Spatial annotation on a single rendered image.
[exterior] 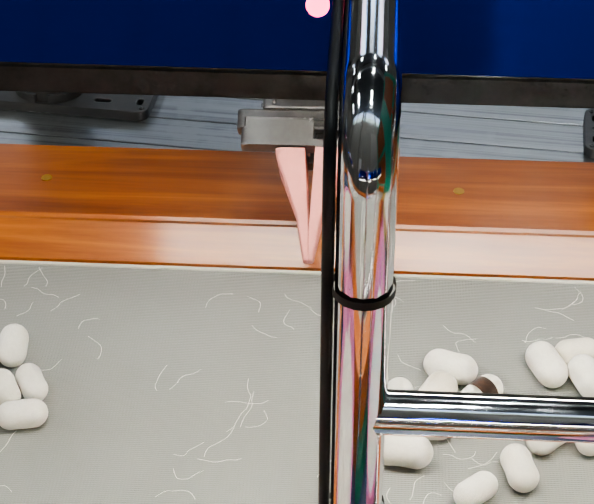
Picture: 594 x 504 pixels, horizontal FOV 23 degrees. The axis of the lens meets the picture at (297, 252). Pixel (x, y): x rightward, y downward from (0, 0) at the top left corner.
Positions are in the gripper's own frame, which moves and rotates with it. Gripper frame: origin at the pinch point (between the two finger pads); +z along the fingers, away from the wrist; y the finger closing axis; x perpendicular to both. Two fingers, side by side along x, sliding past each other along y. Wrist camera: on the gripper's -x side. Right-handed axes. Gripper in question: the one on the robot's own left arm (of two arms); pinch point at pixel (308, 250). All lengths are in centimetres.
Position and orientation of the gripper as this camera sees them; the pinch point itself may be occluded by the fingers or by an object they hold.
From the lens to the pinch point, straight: 100.9
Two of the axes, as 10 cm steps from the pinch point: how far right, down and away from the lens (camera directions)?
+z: -0.4, 9.8, -1.9
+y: 10.0, 0.3, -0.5
